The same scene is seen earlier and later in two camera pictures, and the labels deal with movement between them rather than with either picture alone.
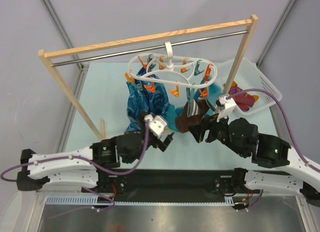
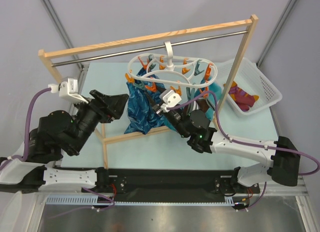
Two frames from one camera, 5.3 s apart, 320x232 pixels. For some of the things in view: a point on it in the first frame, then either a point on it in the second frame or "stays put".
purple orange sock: x=245 y=100 stays put
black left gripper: x=161 y=145 -> x=109 y=107
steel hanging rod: x=149 y=48 stays put
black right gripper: x=208 y=129 -> x=162 y=110
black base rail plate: x=169 y=185 stays put
